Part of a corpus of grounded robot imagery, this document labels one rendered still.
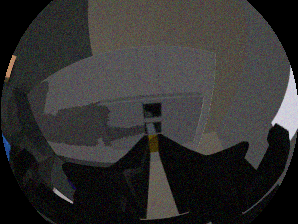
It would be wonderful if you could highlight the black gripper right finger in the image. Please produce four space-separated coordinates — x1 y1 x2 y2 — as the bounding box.
157 135 249 214

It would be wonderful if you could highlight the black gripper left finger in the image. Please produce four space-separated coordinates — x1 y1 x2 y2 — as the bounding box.
61 136 150 218

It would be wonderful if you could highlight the tan box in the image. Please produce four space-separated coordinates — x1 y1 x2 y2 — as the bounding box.
4 55 16 83

